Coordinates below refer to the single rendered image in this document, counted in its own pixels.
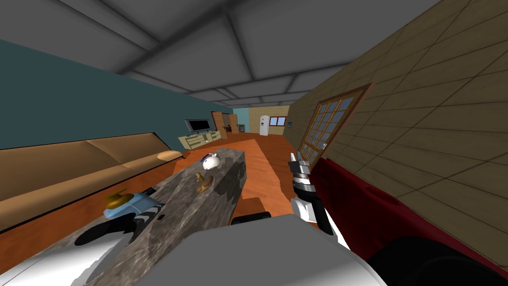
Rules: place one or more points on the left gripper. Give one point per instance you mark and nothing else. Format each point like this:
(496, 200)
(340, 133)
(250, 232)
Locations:
(149, 192)

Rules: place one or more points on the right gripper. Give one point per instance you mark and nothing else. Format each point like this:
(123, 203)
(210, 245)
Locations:
(299, 167)

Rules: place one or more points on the white teapot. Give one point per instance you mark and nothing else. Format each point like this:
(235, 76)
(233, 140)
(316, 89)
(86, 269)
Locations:
(210, 161)

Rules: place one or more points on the brown sofa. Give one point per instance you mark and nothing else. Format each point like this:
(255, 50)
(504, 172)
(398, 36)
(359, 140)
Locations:
(67, 171)

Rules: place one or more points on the red sofa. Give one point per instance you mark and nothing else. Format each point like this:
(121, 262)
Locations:
(369, 214)

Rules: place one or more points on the black television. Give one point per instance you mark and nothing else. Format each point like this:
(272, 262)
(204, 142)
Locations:
(198, 125)

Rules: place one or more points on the brown wooden door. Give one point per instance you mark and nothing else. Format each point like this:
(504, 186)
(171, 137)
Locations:
(219, 124)

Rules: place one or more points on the grey marble table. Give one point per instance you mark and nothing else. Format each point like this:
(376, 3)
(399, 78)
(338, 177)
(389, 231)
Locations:
(190, 206)

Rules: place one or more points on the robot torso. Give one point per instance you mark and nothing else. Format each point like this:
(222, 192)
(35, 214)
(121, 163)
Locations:
(258, 254)

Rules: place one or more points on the white refrigerator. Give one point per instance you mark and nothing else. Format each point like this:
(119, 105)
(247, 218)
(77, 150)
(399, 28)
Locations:
(264, 125)

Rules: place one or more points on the small red-framed window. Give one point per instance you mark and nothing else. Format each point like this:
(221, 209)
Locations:
(277, 121)

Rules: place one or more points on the light blue object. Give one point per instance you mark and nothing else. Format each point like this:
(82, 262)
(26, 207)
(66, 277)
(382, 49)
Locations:
(137, 204)

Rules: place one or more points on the brown lattice window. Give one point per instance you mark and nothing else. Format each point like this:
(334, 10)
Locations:
(327, 123)

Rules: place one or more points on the beige television stand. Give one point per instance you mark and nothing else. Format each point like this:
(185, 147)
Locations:
(199, 140)

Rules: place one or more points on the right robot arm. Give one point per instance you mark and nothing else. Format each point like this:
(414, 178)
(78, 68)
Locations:
(307, 206)

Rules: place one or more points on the golden round object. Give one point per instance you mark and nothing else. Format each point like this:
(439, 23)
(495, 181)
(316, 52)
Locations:
(118, 200)

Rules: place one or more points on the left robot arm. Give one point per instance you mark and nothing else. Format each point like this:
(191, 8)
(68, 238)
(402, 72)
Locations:
(103, 232)

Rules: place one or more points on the brown wooden object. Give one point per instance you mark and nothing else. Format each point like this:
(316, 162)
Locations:
(205, 183)

